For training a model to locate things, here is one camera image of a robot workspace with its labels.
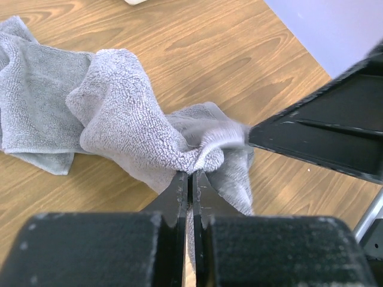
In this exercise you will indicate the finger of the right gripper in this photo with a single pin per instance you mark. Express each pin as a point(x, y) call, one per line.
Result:
point(339, 126)

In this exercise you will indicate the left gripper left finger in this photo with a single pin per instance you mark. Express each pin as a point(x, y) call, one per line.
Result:
point(143, 248)

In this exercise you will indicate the grey towel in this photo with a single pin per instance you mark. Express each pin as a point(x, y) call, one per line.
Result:
point(55, 103)

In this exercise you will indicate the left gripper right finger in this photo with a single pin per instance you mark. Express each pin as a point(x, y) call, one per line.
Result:
point(232, 249)

